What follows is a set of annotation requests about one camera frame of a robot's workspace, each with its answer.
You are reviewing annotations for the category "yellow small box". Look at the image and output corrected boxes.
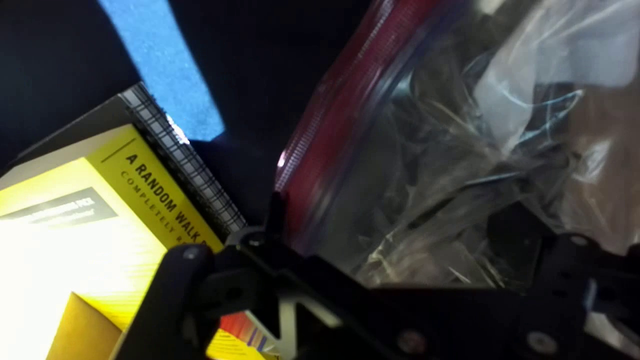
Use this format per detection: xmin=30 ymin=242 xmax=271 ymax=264
xmin=0 ymin=81 xmax=278 ymax=360

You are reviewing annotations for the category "blue tape strip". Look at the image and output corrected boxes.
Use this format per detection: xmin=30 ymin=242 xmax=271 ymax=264
xmin=99 ymin=0 xmax=228 ymax=144

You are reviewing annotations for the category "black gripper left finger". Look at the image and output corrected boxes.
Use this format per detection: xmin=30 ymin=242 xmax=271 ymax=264
xmin=133 ymin=242 xmax=227 ymax=360

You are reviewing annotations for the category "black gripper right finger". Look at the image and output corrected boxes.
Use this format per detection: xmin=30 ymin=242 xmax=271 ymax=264
xmin=518 ymin=231 xmax=640 ymax=360

